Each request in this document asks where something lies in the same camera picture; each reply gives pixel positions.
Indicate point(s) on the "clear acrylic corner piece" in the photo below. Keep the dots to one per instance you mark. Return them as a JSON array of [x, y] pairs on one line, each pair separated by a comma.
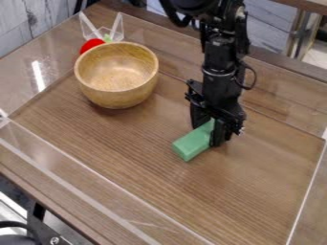
[[89, 31]]

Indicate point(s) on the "green rectangular block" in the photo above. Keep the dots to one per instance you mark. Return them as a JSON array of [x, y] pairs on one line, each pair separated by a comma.
[[193, 143]]

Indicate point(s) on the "wooden table leg background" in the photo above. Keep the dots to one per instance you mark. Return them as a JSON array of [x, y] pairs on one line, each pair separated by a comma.
[[302, 34]]

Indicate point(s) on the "light wooden bowl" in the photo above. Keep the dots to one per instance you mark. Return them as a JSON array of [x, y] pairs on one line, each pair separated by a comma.
[[117, 74]]

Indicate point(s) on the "black table leg bracket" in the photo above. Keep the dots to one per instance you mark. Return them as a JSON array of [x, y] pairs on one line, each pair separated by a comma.
[[49, 237]]

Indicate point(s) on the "small green object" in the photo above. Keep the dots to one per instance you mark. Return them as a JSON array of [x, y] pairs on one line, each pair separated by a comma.
[[107, 38]]

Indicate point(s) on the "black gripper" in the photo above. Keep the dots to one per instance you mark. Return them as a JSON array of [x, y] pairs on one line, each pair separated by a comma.
[[227, 113]]

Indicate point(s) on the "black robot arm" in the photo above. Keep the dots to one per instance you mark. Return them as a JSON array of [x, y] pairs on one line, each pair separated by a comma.
[[221, 22]]

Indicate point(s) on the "red ball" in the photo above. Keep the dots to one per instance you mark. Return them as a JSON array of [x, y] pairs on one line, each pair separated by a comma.
[[91, 44]]

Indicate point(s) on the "clear acrylic front barrier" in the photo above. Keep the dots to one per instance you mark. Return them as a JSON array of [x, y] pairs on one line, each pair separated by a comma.
[[99, 208]]

